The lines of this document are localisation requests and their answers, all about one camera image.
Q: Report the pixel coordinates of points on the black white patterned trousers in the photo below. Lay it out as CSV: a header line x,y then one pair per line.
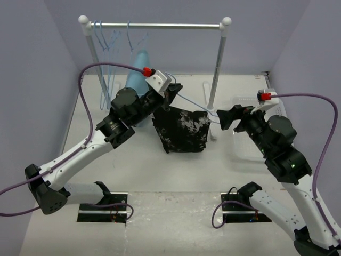
x,y
181,131

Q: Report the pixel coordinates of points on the white metal clothes rack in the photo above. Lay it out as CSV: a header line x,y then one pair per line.
x,y
180,47

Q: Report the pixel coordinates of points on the empty blue wire hanger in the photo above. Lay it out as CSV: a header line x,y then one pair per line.
x,y
109,47

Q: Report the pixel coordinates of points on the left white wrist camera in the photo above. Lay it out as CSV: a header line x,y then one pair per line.
x,y
159,82

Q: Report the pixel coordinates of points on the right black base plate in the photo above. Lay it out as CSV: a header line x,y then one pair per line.
x,y
235,213

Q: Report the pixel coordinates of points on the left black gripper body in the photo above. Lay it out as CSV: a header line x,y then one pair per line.
x,y
150,103

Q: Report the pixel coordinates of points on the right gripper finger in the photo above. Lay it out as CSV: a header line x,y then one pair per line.
x,y
227,117
244,109

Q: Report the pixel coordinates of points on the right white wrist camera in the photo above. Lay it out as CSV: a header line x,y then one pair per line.
x,y
266,100

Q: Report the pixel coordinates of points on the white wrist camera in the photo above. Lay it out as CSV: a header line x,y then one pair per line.
x,y
266,100
159,82

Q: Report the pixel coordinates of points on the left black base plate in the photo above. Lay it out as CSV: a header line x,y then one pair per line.
x,y
115,213

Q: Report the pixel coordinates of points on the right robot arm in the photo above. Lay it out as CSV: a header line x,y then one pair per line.
x,y
312,232

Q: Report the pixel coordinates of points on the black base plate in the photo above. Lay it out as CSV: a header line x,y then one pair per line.
x,y
235,213
115,213

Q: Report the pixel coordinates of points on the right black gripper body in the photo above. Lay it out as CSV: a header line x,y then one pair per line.
x,y
252,124

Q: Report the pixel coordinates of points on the light blue folded trousers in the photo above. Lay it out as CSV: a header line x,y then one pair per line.
x,y
136,80

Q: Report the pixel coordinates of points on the clear plastic basket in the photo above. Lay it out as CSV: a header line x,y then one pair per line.
x,y
244,148

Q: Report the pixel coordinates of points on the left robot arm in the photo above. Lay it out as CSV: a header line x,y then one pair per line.
x,y
49,183

